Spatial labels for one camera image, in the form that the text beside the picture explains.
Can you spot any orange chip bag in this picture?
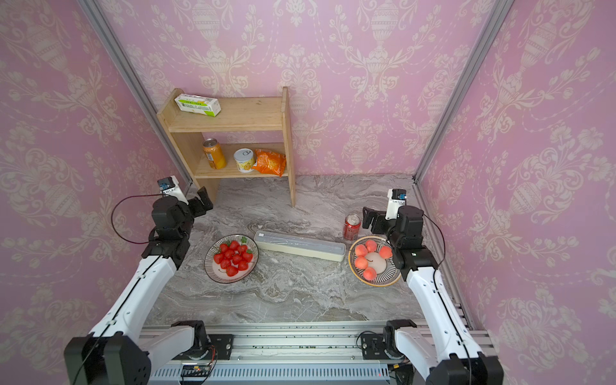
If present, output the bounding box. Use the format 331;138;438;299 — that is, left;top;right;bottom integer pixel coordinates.
252;149;287;176

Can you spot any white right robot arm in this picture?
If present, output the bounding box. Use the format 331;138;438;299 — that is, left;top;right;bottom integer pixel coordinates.
363;205;505;384

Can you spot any left aluminium corner post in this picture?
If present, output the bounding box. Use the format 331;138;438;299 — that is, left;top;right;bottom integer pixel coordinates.
77;0;193;187

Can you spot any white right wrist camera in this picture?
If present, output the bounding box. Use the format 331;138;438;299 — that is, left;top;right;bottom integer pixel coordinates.
385;189;407;221

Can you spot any aluminium corner post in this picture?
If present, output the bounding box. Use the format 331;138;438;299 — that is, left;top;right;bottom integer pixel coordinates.
77;0;193;187
414;0;514;184

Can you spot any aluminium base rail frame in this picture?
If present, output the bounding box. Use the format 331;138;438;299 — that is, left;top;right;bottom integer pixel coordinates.
149;320;506;384

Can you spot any striped plate of peaches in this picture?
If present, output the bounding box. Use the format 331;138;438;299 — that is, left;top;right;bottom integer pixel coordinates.
347;236;401;287

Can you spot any white green carton box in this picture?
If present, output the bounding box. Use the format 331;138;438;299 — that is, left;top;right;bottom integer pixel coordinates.
174;94;221;117

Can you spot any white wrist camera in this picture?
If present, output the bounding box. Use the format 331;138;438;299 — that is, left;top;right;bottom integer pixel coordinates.
385;189;407;221
157;176;188;204

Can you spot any cream plastic wrap dispenser box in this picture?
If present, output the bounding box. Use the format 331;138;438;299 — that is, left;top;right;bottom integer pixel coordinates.
253;230;347;262

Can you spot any patterned plate of strawberries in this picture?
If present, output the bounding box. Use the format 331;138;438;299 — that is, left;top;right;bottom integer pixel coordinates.
204;234;259;284

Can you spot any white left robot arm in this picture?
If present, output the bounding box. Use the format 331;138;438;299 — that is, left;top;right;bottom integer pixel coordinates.
64;178;217;384

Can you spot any wooden two-tier shelf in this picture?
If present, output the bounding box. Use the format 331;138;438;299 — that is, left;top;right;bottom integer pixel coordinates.
157;87;296;206

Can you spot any right aluminium corner post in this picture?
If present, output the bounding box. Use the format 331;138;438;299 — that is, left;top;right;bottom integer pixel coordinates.
414;0;514;184

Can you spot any red soda can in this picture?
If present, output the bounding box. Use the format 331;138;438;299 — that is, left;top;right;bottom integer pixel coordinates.
343;213;361;241

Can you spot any white yellow snack cup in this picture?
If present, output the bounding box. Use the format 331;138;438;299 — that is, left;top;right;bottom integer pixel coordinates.
234;148;255;173

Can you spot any orange drink can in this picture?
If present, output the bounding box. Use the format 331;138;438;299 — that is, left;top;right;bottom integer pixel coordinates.
203;138;227;170

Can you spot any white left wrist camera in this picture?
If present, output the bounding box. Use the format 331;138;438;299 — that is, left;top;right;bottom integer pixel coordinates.
157;176;188;204

